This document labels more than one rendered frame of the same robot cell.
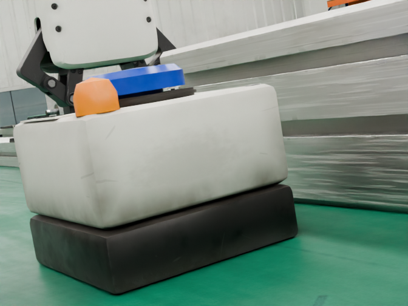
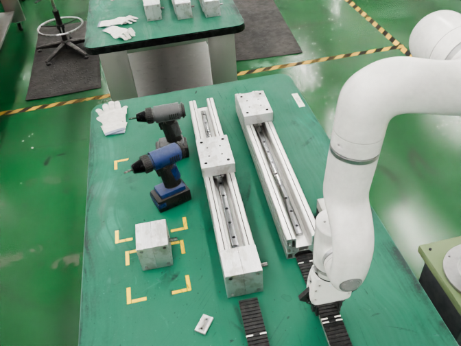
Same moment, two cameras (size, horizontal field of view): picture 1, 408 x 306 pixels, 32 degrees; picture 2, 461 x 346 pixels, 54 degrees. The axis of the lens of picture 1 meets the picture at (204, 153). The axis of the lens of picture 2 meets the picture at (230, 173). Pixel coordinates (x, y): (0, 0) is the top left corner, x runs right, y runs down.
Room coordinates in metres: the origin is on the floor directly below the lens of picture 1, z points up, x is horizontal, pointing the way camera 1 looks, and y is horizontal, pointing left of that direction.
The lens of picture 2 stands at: (1.28, 0.15, 1.84)
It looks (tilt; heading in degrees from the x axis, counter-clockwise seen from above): 41 degrees down; 205
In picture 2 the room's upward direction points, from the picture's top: 6 degrees counter-clockwise
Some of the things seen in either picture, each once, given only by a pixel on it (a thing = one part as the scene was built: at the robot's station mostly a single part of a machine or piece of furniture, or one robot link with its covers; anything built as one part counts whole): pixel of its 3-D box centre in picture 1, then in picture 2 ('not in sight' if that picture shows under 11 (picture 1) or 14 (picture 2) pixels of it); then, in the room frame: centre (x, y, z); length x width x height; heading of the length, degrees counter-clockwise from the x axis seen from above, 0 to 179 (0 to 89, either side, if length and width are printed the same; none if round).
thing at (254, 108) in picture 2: not in sight; (254, 110); (-0.11, -0.36, 0.87); 0.16 x 0.11 x 0.07; 31
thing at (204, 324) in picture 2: not in sight; (204, 324); (0.74, -0.21, 0.78); 0.05 x 0.03 x 0.01; 176
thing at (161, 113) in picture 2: not in sight; (160, 132); (0.14, -0.64, 0.89); 0.20 x 0.08 x 0.22; 122
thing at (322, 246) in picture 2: not in sight; (334, 241); (0.61, 0.08, 1.07); 0.09 x 0.08 x 0.13; 29
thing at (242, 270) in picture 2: not in sight; (245, 270); (0.58, -0.15, 0.83); 0.12 x 0.09 x 0.10; 121
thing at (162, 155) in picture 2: not in sight; (158, 179); (0.38, -0.52, 0.89); 0.20 x 0.08 x 0.22; 142
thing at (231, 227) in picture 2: not in sight; (217, 169); (0.20, -0.40, 0.82); 0.80 x 0.10 x 0.09; 31
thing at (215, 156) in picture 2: not in sight; (215, 158); (0.20, -0.40, 0.87); 0.16 x 0.11 x 0.07; 31
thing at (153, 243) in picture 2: not in sight; (158, 244); (0.57, -0.43, 0.83); 0.11 x 0.10 x 0.10; 122
